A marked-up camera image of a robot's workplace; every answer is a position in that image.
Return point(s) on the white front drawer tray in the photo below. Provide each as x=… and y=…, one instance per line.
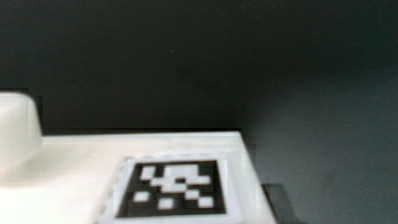
x=166, y=178

